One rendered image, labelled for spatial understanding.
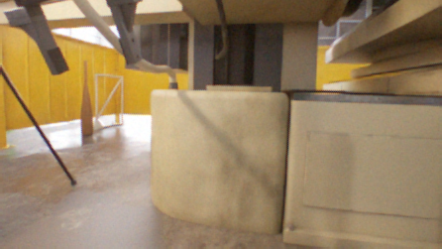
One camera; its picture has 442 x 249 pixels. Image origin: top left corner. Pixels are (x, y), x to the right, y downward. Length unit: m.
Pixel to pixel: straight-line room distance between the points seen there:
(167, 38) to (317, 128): 1.22
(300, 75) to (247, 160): 0.78
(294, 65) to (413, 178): 0.87
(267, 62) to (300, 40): 0.25
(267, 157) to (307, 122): 0.21
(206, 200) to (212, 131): 0.31
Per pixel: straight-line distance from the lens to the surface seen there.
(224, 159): 0.96
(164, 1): 1.36
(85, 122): 3.19
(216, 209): 1.06
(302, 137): 0.93
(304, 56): 1.55
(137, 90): 3.89
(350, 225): 1.10
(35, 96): 3.12
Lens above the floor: 0.60
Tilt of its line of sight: 5 degrees down
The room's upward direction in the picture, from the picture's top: 2 degrees clockwise
